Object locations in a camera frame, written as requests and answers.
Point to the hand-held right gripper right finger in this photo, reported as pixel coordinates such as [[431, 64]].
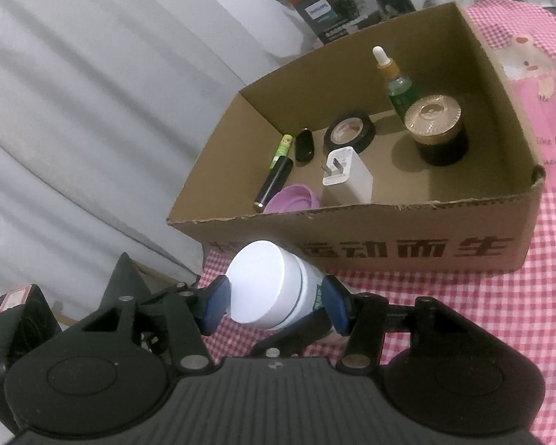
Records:
[[336, 306]]

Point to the white curtain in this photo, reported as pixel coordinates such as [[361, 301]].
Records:
[[97, 102]]

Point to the black lipstick tube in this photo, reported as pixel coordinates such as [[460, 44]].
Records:
[[275, 181]]

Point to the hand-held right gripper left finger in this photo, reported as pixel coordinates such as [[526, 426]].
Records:
[[215, 306]]

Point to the white plastic bottle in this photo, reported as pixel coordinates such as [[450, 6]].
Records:
[[259, 282]]

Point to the gold-lidded cosmetic jar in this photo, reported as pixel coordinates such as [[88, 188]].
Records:
[[433, 111]]

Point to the white charger plug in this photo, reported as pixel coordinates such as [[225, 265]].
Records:
[[352, 181]]

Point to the green dropper bottle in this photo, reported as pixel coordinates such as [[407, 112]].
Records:
[[401, 92]]

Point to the purple silicone folding cup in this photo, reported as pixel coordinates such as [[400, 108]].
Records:
[[292, 199]]

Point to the pink checkered tablecloth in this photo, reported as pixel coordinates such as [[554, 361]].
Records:
[[514, 333]]

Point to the black tape roll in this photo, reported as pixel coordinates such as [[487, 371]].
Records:
[[368, 134]]

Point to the brown cardboard box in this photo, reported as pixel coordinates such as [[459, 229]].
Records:
[[491, 185]]

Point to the black oval device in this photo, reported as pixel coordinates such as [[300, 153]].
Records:
[[304, 148]]

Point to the green lip balm tube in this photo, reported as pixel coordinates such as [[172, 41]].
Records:
[[282, 148]]

